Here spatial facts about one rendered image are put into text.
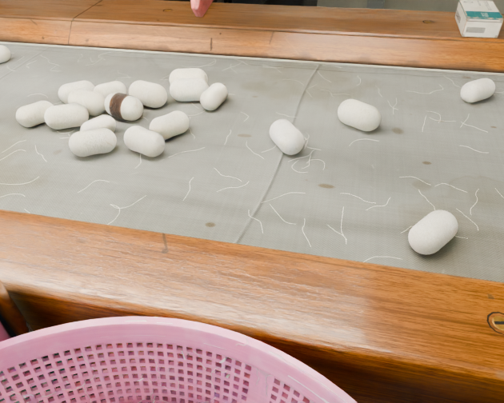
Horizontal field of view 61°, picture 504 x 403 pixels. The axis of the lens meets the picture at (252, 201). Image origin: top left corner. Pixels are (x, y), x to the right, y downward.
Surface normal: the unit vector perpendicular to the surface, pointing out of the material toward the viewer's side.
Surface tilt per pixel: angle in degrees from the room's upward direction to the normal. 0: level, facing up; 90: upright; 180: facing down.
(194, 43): 45
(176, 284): 0
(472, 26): 90
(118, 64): 0
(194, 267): 0
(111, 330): 75
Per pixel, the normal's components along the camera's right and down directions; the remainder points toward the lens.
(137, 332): -0.05, 0.44
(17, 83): -0.03, -0.76
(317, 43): -0.18, -0.07
